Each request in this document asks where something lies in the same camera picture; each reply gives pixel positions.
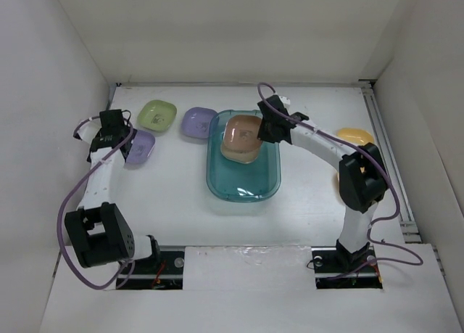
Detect brown square plate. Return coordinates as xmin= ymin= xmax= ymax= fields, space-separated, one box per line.
xmin=223 ymin=115 xmax=262 ymax=152

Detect yellow plate far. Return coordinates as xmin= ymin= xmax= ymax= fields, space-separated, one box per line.
xmin=336 ymin=128 xmax=375 ymax=146

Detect purple square plate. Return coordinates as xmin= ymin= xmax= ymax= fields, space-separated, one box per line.
xmin=125 ymin=130 xmax=156 ymax=165
xmin=181 ymin=107 xmax=218 ymax=141

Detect green square plate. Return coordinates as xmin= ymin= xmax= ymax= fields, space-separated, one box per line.
xmin=137 ymin=99 xmax=177 ymax=133

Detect teal transparent plastic bin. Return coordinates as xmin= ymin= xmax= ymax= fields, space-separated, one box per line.
xmin=206 ymin=110 xmax=281 ymax=202

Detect aluminium rail right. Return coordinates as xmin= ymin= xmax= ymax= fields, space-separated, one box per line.
xmin=361 ymin=81 xmax=423 ymax=244

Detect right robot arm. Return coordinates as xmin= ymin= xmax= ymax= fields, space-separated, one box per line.
xmin=257 ymin=95 xmax=387 ymax=273

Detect yellow plate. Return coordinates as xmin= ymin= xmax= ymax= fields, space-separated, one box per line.
xmin=336 ymin=128 xmax=375 ymax=146
xmin=333 ymin=173 xmax=339 ymax=191

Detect purple square plate left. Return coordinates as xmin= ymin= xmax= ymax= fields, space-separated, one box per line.
xmin=125 ymin=130 xmax=156 ymax=165

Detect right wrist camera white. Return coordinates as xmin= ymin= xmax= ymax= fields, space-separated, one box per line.
xmin=279 ymin=95 xmax=291 ymax=108

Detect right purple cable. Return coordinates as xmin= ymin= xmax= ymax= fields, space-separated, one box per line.
xmin=257 ymin=81 xmax=425 ymax=280

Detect purple square plate right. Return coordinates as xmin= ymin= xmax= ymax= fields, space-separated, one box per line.
xmin=181 ymin=107 xmax=218 ymax=141

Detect front mounting rail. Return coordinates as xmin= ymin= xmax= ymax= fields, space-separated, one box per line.
xmin=116 ymin=245 xmax=383 ymax=292

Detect yellow plate near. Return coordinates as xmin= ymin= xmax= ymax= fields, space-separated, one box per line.
xmin=333 ymin=173 xmax=339 ymax=191

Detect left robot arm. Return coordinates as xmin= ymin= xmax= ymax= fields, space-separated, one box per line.
xmin=64 ymin=110 xmax=162 ymax=273

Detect cream plate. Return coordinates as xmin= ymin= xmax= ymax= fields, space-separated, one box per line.
xmin=220 ymin=145 xmax=260 ymax=165

